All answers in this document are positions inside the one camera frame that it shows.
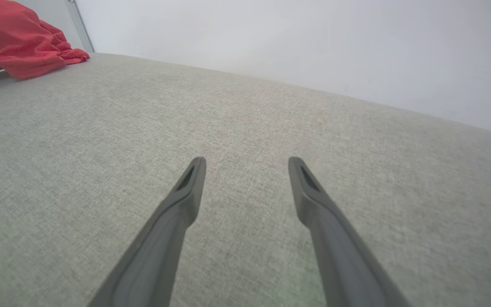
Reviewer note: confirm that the grey fabric sofa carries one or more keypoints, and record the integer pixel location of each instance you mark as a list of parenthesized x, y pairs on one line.
[(245, 128)]

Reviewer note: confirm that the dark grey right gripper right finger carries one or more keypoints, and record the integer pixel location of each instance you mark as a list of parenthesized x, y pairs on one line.
[(339, 256)]

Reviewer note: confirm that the red and white jersey garment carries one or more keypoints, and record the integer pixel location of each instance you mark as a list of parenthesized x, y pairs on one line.
[(19, 38)]

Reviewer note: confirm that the grey wall trim strip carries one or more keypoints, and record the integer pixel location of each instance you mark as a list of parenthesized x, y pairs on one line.
[(80, 25)]

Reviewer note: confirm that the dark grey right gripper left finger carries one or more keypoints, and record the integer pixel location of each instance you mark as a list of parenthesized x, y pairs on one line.
[(160, 251)]

